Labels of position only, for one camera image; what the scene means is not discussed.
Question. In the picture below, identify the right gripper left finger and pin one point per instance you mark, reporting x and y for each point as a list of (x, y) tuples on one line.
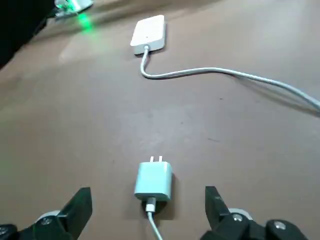
[(62, 222)]

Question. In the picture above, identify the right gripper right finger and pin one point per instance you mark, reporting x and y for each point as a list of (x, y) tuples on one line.
[(230, 225)]

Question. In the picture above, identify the pale phone charger plug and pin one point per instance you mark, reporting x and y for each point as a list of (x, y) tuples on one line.
[(152, 180)]

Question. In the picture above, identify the white power strip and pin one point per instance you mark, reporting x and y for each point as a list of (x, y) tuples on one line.
[(148, 32)]

